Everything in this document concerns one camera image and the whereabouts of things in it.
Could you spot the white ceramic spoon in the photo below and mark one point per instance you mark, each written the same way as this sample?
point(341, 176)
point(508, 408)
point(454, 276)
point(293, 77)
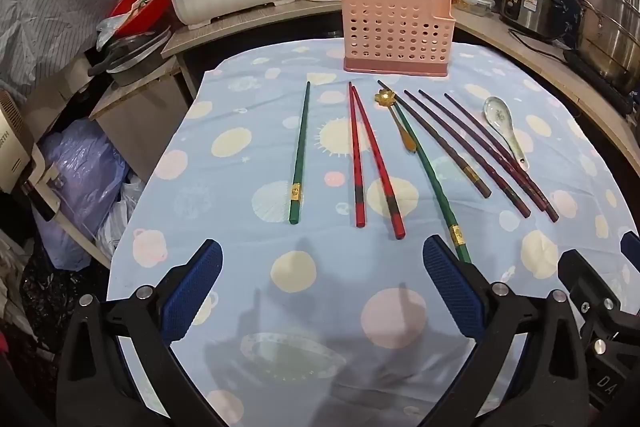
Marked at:
point(496, 113)

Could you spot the dark red chopstick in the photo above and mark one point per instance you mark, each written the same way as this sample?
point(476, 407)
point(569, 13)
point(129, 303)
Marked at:
point(500, 157)
point(475, 164)
point(475, 143)

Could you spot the glass food container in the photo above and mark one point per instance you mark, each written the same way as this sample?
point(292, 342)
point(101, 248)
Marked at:
point(472, 3)

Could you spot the steel steamer pot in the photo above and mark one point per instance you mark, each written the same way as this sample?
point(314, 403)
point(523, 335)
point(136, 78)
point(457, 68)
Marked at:
point(607, 22)

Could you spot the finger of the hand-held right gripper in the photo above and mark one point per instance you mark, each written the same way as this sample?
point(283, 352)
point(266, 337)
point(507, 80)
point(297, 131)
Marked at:
point(582, 282)
point(632, 249)

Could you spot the brown chopstick with gold band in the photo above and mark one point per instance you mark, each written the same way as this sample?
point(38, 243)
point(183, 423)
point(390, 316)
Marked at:
point(450, 156)

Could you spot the blue spotted tablecloth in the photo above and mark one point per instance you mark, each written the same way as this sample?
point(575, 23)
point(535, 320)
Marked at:
point(280, 287)

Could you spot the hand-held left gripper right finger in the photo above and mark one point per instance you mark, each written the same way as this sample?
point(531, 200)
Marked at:
point(450, 287)

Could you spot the black induction cooker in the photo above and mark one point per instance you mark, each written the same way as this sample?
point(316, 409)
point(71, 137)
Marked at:
point(600, 77)

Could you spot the steel rice cooker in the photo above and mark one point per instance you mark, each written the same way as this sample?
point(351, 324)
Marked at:
point(532, 2)

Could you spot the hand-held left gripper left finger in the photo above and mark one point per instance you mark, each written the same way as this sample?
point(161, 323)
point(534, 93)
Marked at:
point(192, 292)

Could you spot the red chopstick with black band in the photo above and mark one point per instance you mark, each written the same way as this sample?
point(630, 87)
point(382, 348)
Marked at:
point(375, 157)
point(355, 157)

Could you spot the wooden counter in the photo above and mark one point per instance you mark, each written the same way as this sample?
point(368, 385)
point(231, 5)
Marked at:
point(550, 72)

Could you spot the black frying pan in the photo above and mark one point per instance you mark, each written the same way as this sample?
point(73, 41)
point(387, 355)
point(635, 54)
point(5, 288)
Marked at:
point(135, 57)

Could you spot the purple plastic bag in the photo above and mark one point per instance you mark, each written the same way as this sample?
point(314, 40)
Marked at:
point(80, 187)

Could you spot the green chopstick with gold band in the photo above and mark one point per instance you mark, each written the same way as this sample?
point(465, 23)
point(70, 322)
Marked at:
point(300, 167)
point(432, 184)

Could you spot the gold flower spoon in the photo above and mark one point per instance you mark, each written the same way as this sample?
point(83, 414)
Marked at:
point(384, 97)

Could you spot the pink perforated utensil holder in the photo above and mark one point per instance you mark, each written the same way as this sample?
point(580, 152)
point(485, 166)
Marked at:
point(400, 32)

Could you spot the red plastic basin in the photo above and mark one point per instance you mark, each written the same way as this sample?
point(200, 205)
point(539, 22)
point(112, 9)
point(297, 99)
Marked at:
point(135, 2)

